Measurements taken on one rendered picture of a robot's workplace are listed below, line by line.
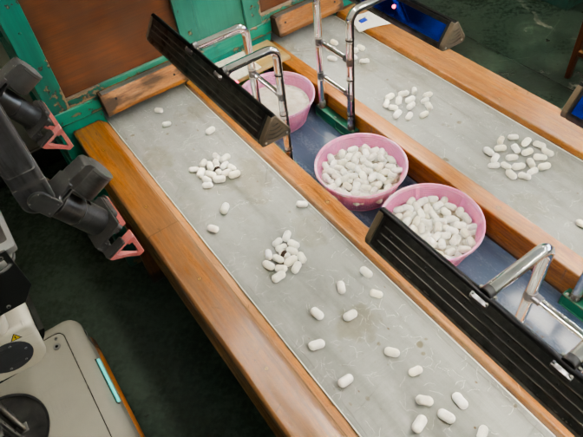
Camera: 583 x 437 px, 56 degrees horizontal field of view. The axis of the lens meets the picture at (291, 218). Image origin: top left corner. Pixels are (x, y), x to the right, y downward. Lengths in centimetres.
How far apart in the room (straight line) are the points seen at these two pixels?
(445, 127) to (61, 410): 146
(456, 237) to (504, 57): 215
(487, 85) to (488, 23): 189
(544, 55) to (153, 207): 257
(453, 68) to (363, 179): 58
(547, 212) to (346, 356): 67
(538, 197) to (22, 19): 149
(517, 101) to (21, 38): 147
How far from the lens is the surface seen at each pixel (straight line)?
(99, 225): 112
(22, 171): 100
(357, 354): 126
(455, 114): 181
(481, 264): 150
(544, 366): 89
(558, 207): 159
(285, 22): 211
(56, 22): 182
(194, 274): 139
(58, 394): 194
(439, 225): 147
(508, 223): 148
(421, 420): 118
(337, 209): 147
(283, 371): 122
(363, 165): 163
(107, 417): 184
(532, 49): 358
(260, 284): 137
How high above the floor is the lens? 186
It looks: 49 degrees down
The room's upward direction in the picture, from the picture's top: 8 degrees counter-clockwise
